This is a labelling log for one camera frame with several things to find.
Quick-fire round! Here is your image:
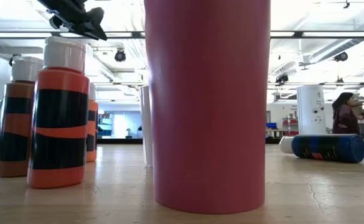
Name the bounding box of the red shelf unit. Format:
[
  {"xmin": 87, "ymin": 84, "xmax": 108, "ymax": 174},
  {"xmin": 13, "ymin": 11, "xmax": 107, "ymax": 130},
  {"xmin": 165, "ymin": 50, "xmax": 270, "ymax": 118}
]
[{"xmin": 282, "ymin": 116, "xmax": 297, "ymax": 136}]

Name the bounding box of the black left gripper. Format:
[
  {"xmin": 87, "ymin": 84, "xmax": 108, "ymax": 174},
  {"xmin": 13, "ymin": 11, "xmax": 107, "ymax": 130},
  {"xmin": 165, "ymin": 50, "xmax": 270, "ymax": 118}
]
[{"xmin": 37, "ymin": 0, "xmax": 108, "ymax": 41}]

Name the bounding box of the coral red paint bottle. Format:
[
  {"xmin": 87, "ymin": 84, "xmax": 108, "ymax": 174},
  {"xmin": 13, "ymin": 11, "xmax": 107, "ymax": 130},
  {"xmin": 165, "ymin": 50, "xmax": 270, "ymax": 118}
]
[{"xmin": 27, "ymin": 35, "xmax": 91, "ymax": 190}]

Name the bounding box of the pink plastic cup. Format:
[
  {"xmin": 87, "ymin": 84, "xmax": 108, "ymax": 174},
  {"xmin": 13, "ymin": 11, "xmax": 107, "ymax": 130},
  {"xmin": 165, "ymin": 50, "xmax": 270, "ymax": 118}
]
[{"xmin": 143, "ymin": 0, "xmax": 272, "ymax": 215}]

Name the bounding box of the white round pillar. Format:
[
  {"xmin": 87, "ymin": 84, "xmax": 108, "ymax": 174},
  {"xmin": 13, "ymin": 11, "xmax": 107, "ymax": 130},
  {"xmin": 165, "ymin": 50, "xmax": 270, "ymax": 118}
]
[{"xmin": 296, "ymin": 85, "xmax": 327, "ymax": 135}]

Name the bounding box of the black overhead frame bar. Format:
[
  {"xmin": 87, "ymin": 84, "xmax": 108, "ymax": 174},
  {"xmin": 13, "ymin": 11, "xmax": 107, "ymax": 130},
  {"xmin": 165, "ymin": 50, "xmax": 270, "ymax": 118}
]
[{"xmin": 0, "ymin": 30, "xmax": 364, "ymax": 39}]

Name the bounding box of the blue paint bottle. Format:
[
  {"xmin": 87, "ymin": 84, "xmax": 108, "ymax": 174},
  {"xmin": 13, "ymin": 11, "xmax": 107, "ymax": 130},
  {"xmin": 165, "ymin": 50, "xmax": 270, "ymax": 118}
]
[{"xmin": 279, "ymin": 133, "xmax": 364, "ymax": 164}]

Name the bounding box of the black ceiling camera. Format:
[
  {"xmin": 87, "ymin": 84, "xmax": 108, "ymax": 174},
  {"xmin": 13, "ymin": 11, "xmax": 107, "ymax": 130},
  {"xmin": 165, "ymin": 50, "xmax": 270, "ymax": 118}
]
[
  {"xmin": 274, "ymin": 73, "xmax": 290, "ymax": 85},
  {"xmin": 114, "ymin": 48, "xmax": 127, "ymax": 62},
  {"xmin": 333, "ymin": 51, "xmax": 349, "ymax": 62}
]

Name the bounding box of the person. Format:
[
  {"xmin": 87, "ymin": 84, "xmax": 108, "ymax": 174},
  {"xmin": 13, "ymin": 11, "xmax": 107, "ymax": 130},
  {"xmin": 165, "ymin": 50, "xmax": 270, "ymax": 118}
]
[{"xmin": 331, "ymin": 91, "xmax": 364, "ymax": 135}]

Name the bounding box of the terracotta paint bottle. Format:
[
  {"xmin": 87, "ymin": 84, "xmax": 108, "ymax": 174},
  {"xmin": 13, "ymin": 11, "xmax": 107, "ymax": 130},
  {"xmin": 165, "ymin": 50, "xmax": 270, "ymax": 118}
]
[{"xmin": 0, "ymin": 55, "xmax": 44, "ymax": 179}]

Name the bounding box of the black aluminium table frame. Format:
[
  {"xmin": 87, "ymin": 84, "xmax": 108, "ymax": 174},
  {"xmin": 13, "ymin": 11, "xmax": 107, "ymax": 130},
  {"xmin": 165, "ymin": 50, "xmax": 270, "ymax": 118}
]
[{"xmin": 0, "ymin": 136, "xmax": 294, "ymax": 152}]

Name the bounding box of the orange paint bottle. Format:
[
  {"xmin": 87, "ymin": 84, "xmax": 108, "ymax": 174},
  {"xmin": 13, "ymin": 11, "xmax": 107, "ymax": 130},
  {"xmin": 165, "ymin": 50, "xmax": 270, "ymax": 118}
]
[{"xmin": 85, "ymin": 82, "xmax": 99, "ymax": 163}]

